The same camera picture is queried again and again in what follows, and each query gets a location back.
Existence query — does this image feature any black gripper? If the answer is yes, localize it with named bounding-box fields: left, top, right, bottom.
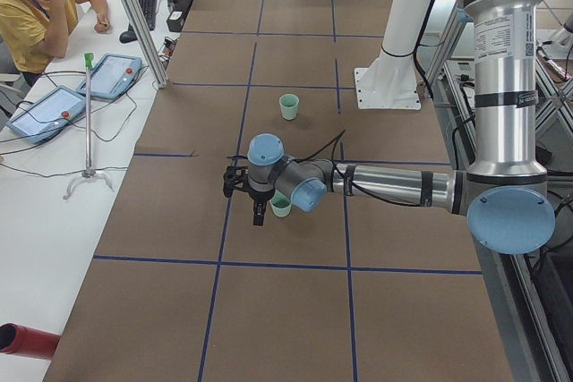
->
left=248, top=189, right=274, bottom=226

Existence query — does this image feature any green cup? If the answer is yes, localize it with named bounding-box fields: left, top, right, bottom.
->
left=278, top=93, right=300, bottom=121
left=269, top=190, right=292, bottom=218

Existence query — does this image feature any teach pendant tablet far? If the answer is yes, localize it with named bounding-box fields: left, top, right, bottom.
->
left=84, top=53, right=142, bottom=101

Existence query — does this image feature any teach pendant tablet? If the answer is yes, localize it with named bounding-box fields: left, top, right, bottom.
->
left=84, top=53, right=142, bottom=101
left=7, top=86, right=86, bottom=143

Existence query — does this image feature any black box on desk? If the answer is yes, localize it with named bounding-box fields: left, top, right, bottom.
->
left=166, top=11, right=186, bottom=33

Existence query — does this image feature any black computer mouse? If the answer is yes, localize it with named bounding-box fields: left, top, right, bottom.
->
left=119, top=30, right=138, bottom=44

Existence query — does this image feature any teach pendant tablet near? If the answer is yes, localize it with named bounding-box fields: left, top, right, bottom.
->
left=7, top=86, right=86, bottom=143

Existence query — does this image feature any black keyboard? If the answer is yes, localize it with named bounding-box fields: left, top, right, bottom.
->
left=127, top=0, right=157, bottom=31

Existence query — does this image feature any red cylinder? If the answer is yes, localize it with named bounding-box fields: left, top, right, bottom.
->
left=1, top=323, right=61, bottom=360

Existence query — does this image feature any person in yellow shirt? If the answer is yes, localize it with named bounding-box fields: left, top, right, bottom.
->
left=1, top=0, right=110, bottom=86

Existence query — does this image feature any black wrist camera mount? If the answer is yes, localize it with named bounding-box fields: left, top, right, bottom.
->
left=223, top=166, right=250, bottom=199

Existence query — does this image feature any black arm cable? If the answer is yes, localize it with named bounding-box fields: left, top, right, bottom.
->
left=295, top=129, right=431, bottom=207

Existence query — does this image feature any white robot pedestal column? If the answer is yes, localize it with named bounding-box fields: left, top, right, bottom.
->
left=355, top=0, right=432, bottom=110

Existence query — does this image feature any aluminium frame post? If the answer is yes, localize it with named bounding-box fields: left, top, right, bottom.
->
left=121, top=0, right=167, bottom=89

